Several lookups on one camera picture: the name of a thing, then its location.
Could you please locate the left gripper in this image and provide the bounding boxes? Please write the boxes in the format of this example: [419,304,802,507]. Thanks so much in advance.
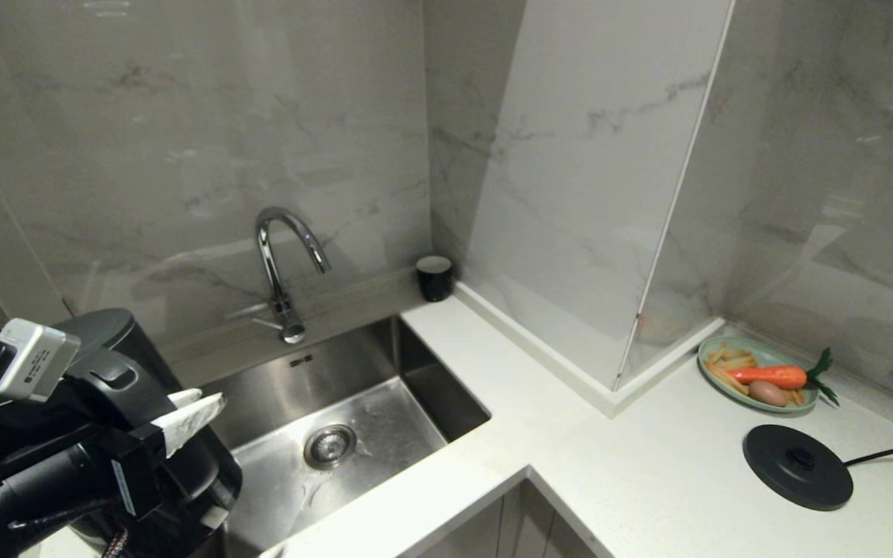
[0,388,227,522]

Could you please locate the black electric kettle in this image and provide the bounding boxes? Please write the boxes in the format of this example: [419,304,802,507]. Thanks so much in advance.
[50,308,244,558]

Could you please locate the black round kettle base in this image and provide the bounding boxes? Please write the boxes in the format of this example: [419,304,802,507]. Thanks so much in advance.
[742,424,855,512]

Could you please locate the metal sink drain strainer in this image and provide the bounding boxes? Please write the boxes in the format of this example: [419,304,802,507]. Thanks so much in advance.
[304,423,358,470]

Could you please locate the chrome curved faucet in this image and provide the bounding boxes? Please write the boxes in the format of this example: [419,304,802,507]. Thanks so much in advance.
[251,206,333,345]

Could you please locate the stainless steel sink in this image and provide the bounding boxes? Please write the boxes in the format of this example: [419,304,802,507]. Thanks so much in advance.
[180,314,492,556]

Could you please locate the black cup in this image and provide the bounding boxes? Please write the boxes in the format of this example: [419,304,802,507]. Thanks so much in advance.
[415,255,456,303]

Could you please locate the grey cabinet door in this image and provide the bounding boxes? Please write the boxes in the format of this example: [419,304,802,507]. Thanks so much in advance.
[505,479,601,558]

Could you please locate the yellow toy french fries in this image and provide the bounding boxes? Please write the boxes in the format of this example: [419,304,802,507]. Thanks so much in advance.
[705,345,805,408]

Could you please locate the green oval plate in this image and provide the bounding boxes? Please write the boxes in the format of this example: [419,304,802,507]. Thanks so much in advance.
[697,334,820,415]

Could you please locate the brown potato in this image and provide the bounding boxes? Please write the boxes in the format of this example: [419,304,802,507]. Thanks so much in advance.
[747,380,789,408]

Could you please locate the orange toy carrot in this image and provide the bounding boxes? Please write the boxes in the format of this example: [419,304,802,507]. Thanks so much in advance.
[726,348,841,407]

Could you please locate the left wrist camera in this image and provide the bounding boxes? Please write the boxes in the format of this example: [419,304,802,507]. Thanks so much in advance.
[0,318,82,446]

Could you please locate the black power cord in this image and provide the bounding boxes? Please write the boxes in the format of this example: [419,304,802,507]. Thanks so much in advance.
[842,435,893,468]

